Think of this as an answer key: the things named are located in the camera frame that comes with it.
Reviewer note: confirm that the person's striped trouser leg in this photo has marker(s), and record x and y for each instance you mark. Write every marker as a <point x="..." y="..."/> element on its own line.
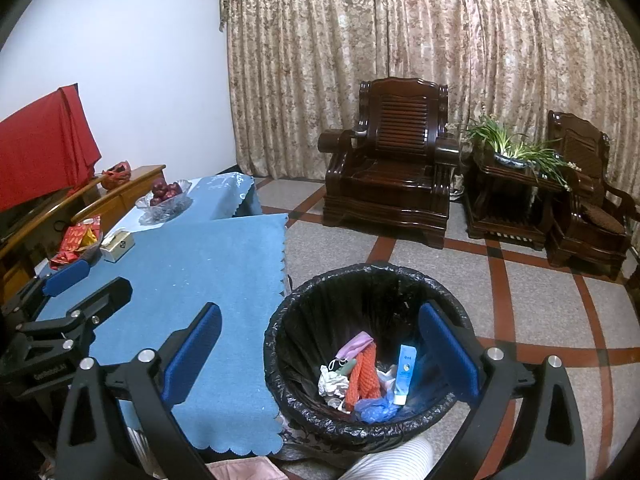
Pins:
<point x="390" y="460"/>

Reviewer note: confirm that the red cloth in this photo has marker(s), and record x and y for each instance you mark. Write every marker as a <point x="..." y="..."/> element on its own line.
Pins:
<point x="40" y="150"/>

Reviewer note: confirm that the wooden cabinet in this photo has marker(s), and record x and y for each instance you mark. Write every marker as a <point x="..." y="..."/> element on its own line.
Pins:
<point x="130" y="185"/>

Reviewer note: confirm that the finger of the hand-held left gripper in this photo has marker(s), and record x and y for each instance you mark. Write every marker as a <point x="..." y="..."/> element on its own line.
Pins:
<point x="112" y="300"/>
<point x="67" y="277"/>

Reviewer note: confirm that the glass dish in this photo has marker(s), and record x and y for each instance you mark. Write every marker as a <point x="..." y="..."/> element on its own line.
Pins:
<point x="92" y="250"/>

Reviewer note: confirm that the green rubber glove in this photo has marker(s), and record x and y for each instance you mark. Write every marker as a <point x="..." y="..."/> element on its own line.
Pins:
<point x="347" y="367"/>

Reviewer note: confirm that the pink face mask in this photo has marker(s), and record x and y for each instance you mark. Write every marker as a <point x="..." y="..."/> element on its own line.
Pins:
<point x="355" y="344"/>

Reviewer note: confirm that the dark red apple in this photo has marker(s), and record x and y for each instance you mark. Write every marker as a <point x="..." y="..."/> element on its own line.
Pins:
<point x="156" y="201"/>
<point x="174" y="189"/>
<point x="160" y="186"/>

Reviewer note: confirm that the brown seat cushion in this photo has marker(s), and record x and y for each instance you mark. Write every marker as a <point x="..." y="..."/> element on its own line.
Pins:
<point x="605" y="219"/>

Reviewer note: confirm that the blue plastic bag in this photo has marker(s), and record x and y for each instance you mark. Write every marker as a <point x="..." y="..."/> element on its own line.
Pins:
<point x="377" y="407"/>

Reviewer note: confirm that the dark television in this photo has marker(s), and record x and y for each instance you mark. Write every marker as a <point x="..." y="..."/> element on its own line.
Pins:
<point x="25" y="220"/>

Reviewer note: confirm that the pink cloth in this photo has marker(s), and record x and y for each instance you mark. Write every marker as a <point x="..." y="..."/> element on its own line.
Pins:
<point x="245" y="469"/>

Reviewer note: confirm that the white blue tube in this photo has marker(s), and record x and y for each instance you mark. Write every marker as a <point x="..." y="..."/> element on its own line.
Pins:
<point x="405" y="375"/>

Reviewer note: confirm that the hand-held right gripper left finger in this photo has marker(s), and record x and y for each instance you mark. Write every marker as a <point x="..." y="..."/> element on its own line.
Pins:
<point x="195" y="347"/>

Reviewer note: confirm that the red basket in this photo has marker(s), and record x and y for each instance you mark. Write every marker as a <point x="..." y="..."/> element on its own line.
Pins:
<point x="116" y="176"/>

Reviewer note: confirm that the potted green plant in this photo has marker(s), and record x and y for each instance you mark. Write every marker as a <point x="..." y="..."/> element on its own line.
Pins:
<point x="510" y="150"/>

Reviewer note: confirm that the trash bin with black bag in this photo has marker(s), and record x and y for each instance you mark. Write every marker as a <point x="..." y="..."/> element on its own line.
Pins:
<point x="310" y="340"/>

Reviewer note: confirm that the beige patterned curtain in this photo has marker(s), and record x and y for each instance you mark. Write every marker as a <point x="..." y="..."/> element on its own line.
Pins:
<point x="400" y="50"/>

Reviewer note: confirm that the pile of red snack packets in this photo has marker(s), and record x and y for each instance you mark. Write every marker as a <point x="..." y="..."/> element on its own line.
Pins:
<point x="75" y="240"/>

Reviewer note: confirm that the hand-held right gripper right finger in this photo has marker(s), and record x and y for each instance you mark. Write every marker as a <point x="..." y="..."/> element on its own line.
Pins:
<point x="447" y="347"/>

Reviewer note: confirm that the dark wooden side table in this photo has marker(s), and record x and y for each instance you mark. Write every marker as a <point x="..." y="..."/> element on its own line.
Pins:
<point x="505" y="200"/>

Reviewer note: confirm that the glass fruit bowl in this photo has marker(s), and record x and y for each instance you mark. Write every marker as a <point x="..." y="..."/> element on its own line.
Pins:
<point x="162" y="212"/>

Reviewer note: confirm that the dark wooden armchair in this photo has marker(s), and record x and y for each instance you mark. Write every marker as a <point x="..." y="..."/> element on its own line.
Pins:
<point x="580" y="170"/>
<point x="395" y="175"/>

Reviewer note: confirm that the golden tissue box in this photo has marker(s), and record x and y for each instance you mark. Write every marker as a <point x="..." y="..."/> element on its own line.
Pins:
<point x="117" y="247"/>

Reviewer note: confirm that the orange foam net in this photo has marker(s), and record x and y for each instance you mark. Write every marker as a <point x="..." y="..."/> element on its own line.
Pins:
<point x="365" y="375"/>

